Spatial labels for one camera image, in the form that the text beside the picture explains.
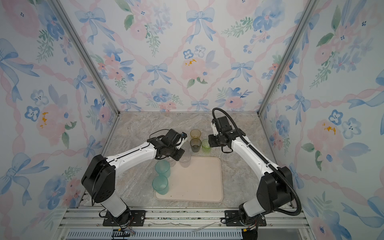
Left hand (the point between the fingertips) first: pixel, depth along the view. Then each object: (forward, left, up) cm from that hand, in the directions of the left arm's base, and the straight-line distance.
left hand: (181, 151), depth 87 cm
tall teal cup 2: (-8, +11, -5) cm, 14 cm away
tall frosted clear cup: (-2, -2, -8) cm, 9 cm away
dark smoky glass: (+10, -8, -8) cm, 15 cm away
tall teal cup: (-16, +11, -8) cm, 21 cm away
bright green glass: (+9, -15, -9) cm, 20 cm away
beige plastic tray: (-14, -12, -10) cm, 21 cm away
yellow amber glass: (+17, -8, -4) cm, 19 cm away
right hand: (+5, -18, +6) cm, 19 cm away
